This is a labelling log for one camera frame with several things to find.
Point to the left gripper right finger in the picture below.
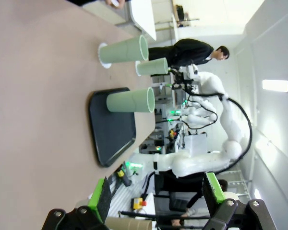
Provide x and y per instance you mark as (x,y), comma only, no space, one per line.
(212,191)

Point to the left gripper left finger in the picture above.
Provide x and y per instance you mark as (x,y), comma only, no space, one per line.
(103,198)

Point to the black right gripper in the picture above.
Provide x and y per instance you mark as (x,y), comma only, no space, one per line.
(181,80)

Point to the pale green tall cup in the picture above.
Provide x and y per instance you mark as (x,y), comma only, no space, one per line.
(127,101)
(151,67)
(122,52)

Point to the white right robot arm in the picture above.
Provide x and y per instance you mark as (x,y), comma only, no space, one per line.
(199,163)

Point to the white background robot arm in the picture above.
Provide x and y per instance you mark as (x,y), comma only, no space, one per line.
(199,118)

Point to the cardigan person left hand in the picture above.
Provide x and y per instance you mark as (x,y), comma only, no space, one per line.
(116,5)

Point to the man in black suit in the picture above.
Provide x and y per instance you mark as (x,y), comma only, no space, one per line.
(189,52)

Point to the person in dark clothes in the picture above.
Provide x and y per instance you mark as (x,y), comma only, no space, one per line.
(182,184)

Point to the yellow box with red button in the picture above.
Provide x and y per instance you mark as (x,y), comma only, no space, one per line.
(138,203)

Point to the black plastic tray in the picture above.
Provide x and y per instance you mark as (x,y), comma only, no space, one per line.
(112,136)

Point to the large white table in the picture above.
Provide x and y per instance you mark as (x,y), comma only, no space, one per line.
(144,16)

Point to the rectangular ceiling light panel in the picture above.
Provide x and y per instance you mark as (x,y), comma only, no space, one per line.
(275,85)

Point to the person in black cardigan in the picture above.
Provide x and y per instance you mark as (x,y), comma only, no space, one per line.
(86,2)

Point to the black and yellow handheld switch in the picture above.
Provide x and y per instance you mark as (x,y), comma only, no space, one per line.
(124,178)

